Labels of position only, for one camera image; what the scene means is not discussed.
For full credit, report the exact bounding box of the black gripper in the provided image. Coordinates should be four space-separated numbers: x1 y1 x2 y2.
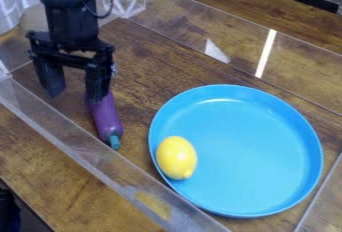
27 0 114 104

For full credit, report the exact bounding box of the purple toy eggplant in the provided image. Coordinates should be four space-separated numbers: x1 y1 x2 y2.
87 93 123 150

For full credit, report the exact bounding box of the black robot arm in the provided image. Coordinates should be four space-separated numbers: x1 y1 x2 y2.
25 0 115 104

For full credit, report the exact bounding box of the blue round tray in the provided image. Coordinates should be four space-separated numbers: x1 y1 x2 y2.
148 84 323 218

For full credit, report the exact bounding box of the yellow toy lemon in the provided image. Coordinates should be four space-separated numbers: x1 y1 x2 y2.
155 136 198 180

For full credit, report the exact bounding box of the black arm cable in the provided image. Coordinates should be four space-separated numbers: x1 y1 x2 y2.
84 0 115 20

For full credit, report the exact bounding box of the clear acrylic enclosure wall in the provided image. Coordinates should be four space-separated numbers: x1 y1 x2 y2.
0 0 342 232

